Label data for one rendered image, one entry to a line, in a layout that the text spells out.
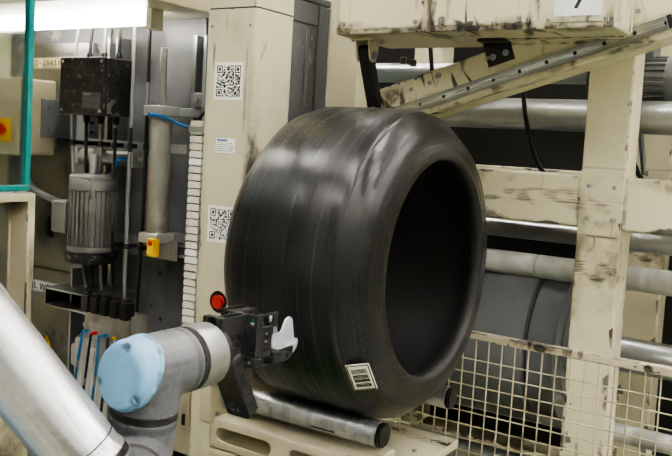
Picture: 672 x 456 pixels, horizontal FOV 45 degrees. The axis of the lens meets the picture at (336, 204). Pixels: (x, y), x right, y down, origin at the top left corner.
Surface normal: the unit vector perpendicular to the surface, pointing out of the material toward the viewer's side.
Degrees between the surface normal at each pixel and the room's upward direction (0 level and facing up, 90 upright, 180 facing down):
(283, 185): 61
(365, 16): 90
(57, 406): 74
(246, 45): 90
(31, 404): 88
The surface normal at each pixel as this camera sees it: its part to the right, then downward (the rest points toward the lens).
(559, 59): -0.54, 0.03
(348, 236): 0.19, -0.12
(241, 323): 0.84, 0.10
